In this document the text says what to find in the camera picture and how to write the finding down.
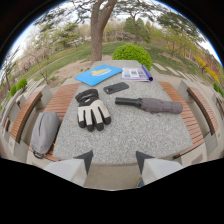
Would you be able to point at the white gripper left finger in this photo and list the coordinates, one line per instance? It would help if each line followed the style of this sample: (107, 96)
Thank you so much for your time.
(71, 169)

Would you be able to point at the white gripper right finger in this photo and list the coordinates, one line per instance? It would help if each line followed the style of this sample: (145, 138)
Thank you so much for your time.
(156, 168)

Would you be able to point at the grey backpack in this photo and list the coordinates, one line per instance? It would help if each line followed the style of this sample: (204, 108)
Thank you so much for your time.
(45, 131)

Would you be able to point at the wooden slat bench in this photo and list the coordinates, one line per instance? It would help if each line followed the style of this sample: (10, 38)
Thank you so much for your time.
(60, 106)
(185, 116)

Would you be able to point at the black and beige glove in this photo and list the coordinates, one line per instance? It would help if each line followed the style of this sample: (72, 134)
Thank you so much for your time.
(91, 111)

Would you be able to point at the wooden bench backrest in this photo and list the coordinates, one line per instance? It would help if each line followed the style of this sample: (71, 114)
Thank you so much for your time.
(25, 115)
(204, 108)

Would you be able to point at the black phone case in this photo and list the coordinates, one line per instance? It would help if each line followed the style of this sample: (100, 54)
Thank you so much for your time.
(115, 88)

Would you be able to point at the open magazine purple edge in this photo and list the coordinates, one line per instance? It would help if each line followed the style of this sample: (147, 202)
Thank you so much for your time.
(136, 73)

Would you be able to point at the blue book yellow print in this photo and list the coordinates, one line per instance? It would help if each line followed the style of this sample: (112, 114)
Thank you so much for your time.
(97, 74)

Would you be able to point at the small green shrub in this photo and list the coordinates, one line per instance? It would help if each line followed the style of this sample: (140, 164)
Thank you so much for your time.
(18, 86)

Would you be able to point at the round green bush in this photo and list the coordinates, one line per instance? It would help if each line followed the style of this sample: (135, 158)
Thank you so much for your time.
(132, 55)

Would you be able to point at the large tree trunk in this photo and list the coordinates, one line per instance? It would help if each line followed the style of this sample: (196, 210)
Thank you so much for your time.
(97, 30)

